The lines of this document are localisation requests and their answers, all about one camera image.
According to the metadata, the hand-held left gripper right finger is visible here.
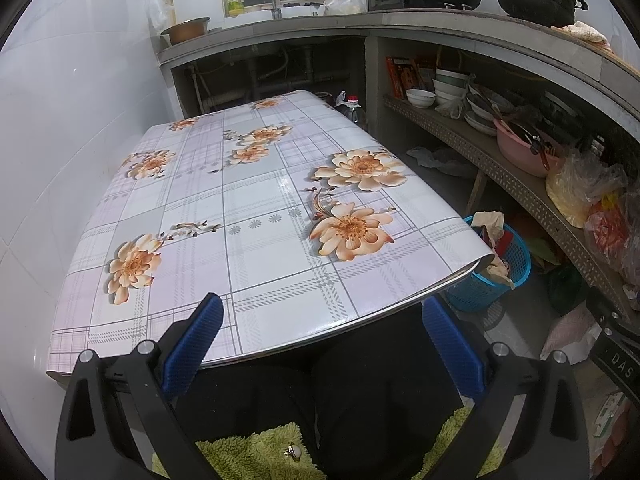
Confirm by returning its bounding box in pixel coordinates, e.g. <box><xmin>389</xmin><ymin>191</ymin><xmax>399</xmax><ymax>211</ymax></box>
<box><xmin>421</xmin><ymin>296</ymin><xmax>593</xmax><ymax>480</ymax></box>

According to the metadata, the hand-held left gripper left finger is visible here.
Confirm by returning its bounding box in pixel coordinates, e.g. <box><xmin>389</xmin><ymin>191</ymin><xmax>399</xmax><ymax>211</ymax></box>
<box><xmin>55</xmin><ymin>292</ymin><xmax>225</xmax><ymax>480</ymax></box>

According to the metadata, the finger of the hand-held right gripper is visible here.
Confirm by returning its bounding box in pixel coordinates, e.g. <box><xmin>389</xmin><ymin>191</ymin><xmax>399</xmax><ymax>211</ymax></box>
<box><xmin>585</xmin><ymin>285</ymin><xmax>632</xmax><ymax>333</ymax></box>

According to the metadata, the blue plastic basket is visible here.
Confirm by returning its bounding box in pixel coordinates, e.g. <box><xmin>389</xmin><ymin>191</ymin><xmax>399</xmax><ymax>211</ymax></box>
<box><xmin>442</xmin><ymin>215</ymin><xmax>532</xmax><ymax>313</ymax></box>

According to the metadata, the beige cloth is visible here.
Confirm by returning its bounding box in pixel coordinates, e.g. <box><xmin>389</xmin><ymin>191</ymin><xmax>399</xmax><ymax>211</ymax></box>
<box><xmin>470</xmin><ymin>211</ymin><xmax>516</xmax><ymax>288</ymax></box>
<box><xmin>560</xmin><ymin>20</ymin><xmax>611</xmax><ymax>48</ymax></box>

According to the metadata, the pink plastic bag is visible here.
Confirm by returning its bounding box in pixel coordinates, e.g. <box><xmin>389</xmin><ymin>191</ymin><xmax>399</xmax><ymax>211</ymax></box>
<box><xmin>540</xmin><ymin>300</ymin><xmax>601</xmax><ymax>366</ymax></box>

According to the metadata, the dark green bag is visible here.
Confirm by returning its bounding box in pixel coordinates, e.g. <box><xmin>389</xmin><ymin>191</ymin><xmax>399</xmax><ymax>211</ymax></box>
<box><xmin>545</xmin><ymin>265</ymin><xmax>586</xmax><ymax>313</ymax></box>

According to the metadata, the red plastic bag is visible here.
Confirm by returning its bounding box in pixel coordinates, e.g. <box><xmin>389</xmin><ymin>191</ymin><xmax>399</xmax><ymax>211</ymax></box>
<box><xmin>585</xmin><ymin>192</ymin><xmax>640</xmax><ymax>271</ymax></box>

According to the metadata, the green fuzzy garment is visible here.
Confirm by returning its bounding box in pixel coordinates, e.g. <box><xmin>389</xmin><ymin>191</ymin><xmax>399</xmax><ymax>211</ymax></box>
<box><xmin>152</xmin><ymin>407</ymin><xmax>506</xmax><ymax>480</ymax></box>

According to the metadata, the yellowish plastic bag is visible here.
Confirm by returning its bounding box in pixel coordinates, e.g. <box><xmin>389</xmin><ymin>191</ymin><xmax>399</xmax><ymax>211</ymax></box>
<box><xmin>545</xmin><ymin>150</ymin><xmax>628</xmax><ymax>228</ymax></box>

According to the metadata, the floral table cover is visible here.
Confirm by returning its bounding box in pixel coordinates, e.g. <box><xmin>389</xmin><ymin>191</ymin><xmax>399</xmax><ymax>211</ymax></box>
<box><xmin>47</xmin><ymin>90</ymin><xmax>493</xmax><ymax>391</ymax></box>

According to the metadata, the pink plastic basin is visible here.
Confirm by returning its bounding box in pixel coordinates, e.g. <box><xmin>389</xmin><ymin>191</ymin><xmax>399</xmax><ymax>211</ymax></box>
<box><xmin>494</xmin><ymin>117</ymin><xmax>566</xmax><ymax>178</ymax></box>

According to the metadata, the white plastic bag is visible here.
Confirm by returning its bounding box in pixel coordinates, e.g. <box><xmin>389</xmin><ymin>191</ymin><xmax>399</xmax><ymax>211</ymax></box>
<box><xmin>407</xmin><ymin>146</ymin><xmax>476</xmax><ymax>177</ymax></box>

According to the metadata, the stack of plates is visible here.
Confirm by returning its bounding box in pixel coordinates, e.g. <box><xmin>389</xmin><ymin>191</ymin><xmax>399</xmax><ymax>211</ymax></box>
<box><xmin>462</xmin><ymin>90</ymin><xmax>516</xmax><ymax>136</ymax></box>

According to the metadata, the white bowl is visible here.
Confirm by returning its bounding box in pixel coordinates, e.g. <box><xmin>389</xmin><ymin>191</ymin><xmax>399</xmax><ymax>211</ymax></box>
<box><xmin>406</xmin><ymin>89</ymin><xmax>437</xmax><ymax>110</ymax></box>

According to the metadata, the oil bottle with red cap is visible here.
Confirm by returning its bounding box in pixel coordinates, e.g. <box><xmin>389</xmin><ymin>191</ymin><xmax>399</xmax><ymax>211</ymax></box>
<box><xmin>334</xmin><ymin>91</ymin><xmax>368</xmax><ymax>126</ymax></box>

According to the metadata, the stack of white bowls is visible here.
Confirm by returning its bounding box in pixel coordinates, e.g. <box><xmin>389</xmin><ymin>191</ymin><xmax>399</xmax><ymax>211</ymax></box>
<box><xmin>432</xmin><ymin>67</ymin><xmax>473</xmax><ymax>108</ymax></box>

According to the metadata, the red printed box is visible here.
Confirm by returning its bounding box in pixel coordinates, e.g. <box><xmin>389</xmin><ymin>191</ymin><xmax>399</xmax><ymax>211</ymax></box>
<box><xmin>385</xmin><ymin>56</ymin><xmax>423</xmax><ymax>101</ymax></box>

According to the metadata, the grey drain pipe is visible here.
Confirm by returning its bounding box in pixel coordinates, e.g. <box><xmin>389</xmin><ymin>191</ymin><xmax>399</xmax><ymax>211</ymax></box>
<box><xmin>252</xmin><ymin>45</ymin><xmax>351</xmax><ymax>91</ymax></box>

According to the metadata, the brass basin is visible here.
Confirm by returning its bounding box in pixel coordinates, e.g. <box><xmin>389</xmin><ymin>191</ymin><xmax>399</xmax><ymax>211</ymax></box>
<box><xmin>161</xmin><ymin>16</ymin><xmax>211</xmax><ymax>46</ymax></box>

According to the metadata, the hanging clear plastic bag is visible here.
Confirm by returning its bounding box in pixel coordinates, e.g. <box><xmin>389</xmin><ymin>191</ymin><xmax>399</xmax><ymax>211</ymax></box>
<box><xmin>145</xmin><ymin>0</ymin><xmax>173</xmax><ymax>36</ymax></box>

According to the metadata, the concrete kitchen counter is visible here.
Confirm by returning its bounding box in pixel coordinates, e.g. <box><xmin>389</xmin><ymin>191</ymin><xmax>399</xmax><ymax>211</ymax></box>
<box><xmin>157</xmin><ymin>10</ymin><xmax>640</xmax><ymax>321</ymax></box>

